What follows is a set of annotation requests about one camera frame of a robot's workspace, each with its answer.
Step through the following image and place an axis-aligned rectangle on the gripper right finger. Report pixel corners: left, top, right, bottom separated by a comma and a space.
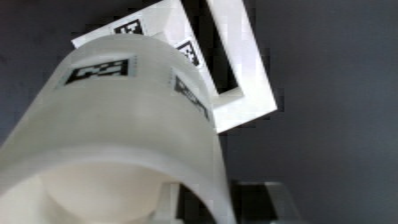
231, 181, 306, 224

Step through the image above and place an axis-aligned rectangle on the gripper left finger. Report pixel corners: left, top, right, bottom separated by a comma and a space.
149, 183, 183, 224

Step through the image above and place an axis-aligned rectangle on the white lamp shade cone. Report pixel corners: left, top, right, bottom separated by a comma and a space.
0, 34, 236, 224

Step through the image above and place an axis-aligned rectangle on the white L-shaped wall fence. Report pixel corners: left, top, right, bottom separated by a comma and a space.
176, 0, 281, 134

